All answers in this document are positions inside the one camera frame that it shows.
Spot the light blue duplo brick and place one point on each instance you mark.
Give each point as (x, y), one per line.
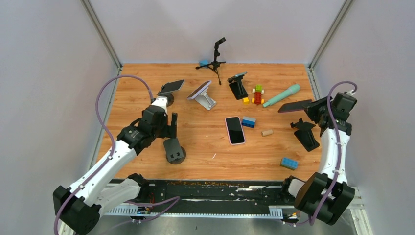
(289, 163)

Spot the teal small block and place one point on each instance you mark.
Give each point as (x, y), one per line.
(203, 62)

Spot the blue grey duplo brick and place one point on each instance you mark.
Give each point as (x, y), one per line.
(248, 121)

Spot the dark round-base phone stand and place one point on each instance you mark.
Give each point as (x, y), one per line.
(170, 99)

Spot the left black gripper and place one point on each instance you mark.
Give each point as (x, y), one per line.
(169, 131)

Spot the blue phone on black stand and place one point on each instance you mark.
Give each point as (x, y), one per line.
(236, 77)

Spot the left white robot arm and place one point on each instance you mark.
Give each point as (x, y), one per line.
(82, 204)

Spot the red green toy brick car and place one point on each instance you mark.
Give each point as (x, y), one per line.
(258, 91)

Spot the black phone stand rear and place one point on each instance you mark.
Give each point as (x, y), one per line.
(238, 89)

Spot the lavender phone on white stand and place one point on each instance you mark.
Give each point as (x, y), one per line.
(202, 88)

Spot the grey round-base phone stand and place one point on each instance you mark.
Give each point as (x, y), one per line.
(175, 153)

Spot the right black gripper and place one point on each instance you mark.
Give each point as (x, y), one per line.
(310, 108)

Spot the black mini tripod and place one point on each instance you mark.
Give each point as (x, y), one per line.
(215, 64)

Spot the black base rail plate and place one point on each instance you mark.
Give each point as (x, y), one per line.
(204, 197)

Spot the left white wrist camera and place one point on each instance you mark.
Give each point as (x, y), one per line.
(162, 102)

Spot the teal cylinder toy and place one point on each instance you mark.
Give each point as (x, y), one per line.
(289, 91)

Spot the white folding phone stand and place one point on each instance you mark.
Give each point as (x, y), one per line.
(205, 100)

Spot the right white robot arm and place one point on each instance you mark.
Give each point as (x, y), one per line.
(326, 193)

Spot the pink case smartphone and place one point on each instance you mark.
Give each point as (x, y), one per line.
(235, 131)

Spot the purple dark smartphone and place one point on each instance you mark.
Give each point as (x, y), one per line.
(294, 106)

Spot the black phone stand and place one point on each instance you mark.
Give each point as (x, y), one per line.
(305, 134)
(238, 89)

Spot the grey phone on round stand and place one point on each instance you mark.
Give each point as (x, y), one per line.
(171, 87)

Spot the wooden cylinder peg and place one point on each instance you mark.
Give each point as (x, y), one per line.
(267, 132)

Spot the black phone stand right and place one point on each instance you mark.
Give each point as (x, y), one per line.
(305, 134)

